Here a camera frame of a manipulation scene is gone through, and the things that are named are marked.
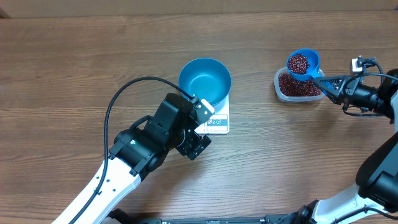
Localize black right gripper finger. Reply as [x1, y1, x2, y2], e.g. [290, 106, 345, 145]
[314, 75, 351, 90]
[320, 87, 344, 105]

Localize blue plastic scoop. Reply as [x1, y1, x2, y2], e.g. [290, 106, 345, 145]
[286, 49, 321, 82]

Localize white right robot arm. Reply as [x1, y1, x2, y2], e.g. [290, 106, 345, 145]
[285, 69, 397, 223]

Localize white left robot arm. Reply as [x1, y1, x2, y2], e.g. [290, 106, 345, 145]
[55, 93, 215, 223]

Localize white digital kitchen scale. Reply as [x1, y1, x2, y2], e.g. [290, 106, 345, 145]
[195, 95, 230, 134]

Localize blue metal bowl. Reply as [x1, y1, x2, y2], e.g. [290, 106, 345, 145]
[178, 58, 232, 106]

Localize red adzuki beans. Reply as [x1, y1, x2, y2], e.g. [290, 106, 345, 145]
[278, 54, 321, 96]

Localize clear plastic bean container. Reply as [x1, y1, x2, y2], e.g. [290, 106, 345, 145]
[274, 67, 325, 103]

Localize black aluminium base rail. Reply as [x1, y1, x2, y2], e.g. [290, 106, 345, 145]
[103, 208, 311, 224]

